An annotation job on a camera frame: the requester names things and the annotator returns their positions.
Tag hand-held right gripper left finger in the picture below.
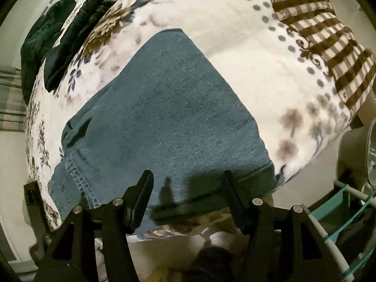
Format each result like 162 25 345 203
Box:
34 170 155 282

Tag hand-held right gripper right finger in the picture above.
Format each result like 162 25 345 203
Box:
221 170 343 282

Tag blue denim pants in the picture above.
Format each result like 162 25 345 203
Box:
47 28 279 235

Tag person's foot in white sock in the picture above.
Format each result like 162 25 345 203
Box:
206 231 240 249

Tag teal and white drying rack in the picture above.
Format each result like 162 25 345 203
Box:
302 180 376 282

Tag white floral blanket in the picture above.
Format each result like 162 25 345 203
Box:
25 0 357 240

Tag white fan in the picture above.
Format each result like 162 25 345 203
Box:
336 121 376 187

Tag striped cloth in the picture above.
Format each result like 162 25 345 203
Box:
0 70 27 130

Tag black folded garment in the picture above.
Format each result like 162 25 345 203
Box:
43 0 116 92

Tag dark green jacket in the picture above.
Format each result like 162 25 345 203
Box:
20 0 77 106

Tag brown checkered pillow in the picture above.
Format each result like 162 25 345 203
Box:
237 0 376 114

